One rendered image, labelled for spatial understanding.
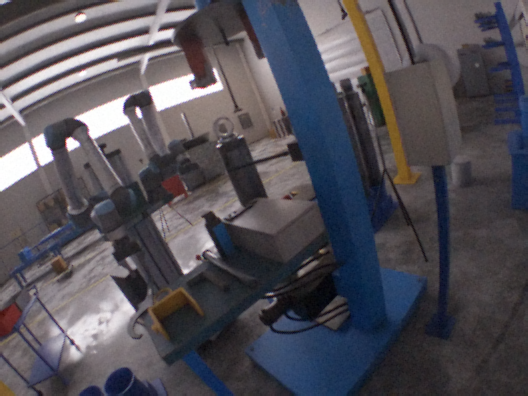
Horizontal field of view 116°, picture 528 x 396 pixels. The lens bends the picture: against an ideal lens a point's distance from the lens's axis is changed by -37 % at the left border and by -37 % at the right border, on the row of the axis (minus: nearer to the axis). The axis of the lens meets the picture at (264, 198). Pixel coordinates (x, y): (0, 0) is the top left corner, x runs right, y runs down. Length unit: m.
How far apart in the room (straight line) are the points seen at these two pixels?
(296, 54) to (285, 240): 0.73
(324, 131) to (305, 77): 0.24
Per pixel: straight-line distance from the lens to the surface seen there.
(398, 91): 1.08
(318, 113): 1.10
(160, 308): 0.98
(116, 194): 1.30
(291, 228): 0.93
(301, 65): 1.11
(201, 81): 1.58
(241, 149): 1.79
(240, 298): 0.88
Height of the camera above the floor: 1.57
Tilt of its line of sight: 17 degrees down
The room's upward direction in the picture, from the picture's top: 22 degrees counter-clockwise
